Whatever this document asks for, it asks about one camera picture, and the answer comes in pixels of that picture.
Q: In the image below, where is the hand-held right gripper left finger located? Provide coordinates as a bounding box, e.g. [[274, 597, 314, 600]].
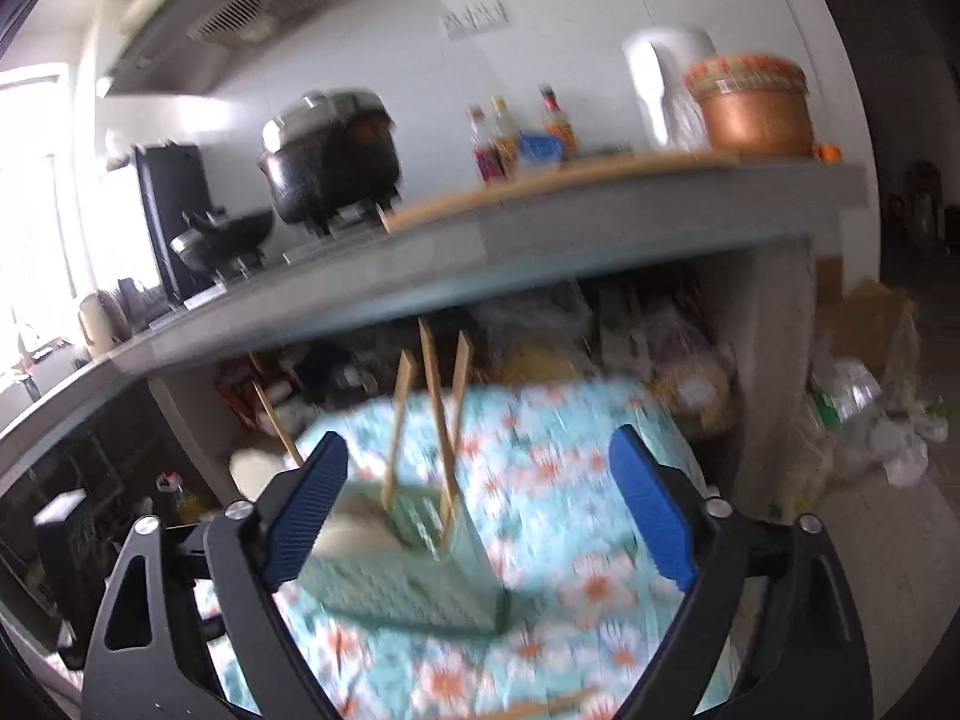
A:
[[81, 431, 351, 720]]

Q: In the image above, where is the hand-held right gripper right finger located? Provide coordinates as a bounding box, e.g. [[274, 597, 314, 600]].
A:
[[609, 426, 875, 720]]

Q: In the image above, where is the green perforated utensil holder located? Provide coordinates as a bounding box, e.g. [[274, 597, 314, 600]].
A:
[[300, 484, 512, 635]]

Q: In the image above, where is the pile of wooden chopsticks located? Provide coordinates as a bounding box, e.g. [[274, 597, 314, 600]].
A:
[[251, 319, 472, 541]]

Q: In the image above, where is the stack of white bowls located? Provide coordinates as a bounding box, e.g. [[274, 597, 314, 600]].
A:
[[229, 448, 293, 500]]

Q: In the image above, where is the floral blue blanket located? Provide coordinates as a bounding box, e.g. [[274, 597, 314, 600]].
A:
[[191, 379, 743, 720]]

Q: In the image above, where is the cooking oil bottle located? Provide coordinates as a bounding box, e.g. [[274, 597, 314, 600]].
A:
[[157, 471, 215, 527]]

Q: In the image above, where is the large clear plastic bag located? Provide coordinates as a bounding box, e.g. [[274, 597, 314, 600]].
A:
[[480, 292, 737, 437]]

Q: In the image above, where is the heap of plastic bags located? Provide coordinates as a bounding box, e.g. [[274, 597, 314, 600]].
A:
[[810, 356, 950, 490]]

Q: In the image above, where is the gas stove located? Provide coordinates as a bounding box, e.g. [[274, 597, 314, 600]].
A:
[[180, 195, 400, 310]]

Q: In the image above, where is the cream jug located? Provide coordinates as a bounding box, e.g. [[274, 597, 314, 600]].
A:
[[79, 292, 114, 355]]

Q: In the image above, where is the black wok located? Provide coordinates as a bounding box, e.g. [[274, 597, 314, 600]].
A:
[[171, 208, 275, 272]]

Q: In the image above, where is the cardboard box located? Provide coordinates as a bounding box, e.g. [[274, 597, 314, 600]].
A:
[[814, 259, 920, 362]]

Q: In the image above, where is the grey concrete counter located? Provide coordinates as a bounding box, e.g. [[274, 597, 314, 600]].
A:
[[0, 161, 871, 460]]

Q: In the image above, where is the black appliance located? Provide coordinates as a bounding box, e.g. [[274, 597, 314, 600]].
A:
[[133, 142, 226, 302]]

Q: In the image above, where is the wooden cutting board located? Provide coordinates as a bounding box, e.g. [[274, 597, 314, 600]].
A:
[[381, 148, 740, 232]]

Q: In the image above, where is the large black pot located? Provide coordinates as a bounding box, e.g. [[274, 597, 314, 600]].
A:
[[257, 88, 403, 230]]

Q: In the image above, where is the blue packet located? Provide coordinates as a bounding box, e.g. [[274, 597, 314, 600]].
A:
[[519, 133, 566, 168]]

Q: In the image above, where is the yellow label sauce bottle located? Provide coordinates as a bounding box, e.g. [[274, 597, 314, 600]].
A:
[[491, 96, 523, 173]]

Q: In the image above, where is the copper pot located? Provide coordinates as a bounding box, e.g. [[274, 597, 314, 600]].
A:
[[684, 52, 815, 158]]

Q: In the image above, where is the window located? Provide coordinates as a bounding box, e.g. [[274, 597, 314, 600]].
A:
[[0, 67, 85, 362]]

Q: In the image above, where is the white electric kettle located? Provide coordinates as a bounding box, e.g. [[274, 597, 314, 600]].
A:
[[622, 26, 718, 152]]

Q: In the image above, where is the grey range hood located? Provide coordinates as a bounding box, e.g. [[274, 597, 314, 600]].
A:
[[105, 0, 415, 96]]

